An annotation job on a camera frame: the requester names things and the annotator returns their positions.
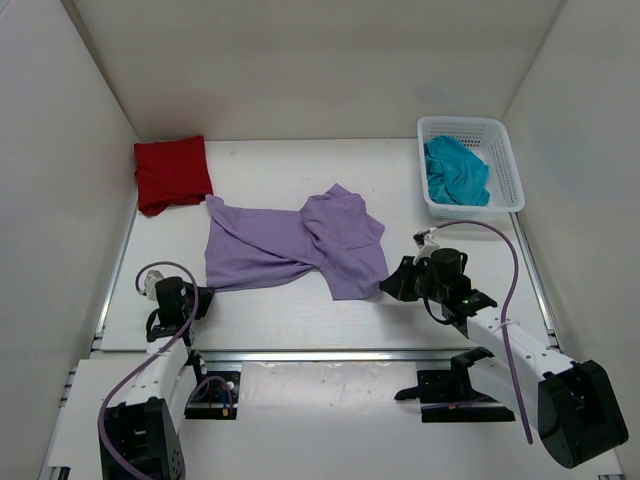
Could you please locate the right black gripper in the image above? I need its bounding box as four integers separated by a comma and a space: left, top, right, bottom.
380, 257, 447, 304

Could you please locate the lilac t shirt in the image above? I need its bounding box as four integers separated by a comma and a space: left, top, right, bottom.
204, 184, 389, 301

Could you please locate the red t shirt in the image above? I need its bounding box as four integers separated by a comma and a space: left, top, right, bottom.
134, 135, 214, 217

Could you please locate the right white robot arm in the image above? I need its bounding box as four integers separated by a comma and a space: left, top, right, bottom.
380, 248, 629, 468

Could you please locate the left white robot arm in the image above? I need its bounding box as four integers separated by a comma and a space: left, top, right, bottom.
99, 270, 215, 479

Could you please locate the teal cloth in basket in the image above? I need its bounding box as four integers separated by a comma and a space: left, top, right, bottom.
423, 136, 490, 207

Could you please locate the white plastic basket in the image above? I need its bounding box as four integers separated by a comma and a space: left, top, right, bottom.
417, 116, 525, 221

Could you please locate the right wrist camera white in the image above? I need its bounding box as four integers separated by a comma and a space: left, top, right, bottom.
413, 227, 440, 265

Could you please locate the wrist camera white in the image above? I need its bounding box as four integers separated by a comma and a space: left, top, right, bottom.
413, 227, 440, 265
138, 270, 164, 301

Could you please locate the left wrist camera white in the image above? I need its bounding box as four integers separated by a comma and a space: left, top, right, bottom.
138, 270, 164, 301

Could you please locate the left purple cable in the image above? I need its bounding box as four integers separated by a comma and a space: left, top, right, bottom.
96, 260, 203, 480

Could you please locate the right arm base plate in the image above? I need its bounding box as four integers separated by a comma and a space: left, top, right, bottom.
394, 370, 515, 424

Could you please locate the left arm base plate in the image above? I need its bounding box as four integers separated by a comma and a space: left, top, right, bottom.
185, 363, 241, 421

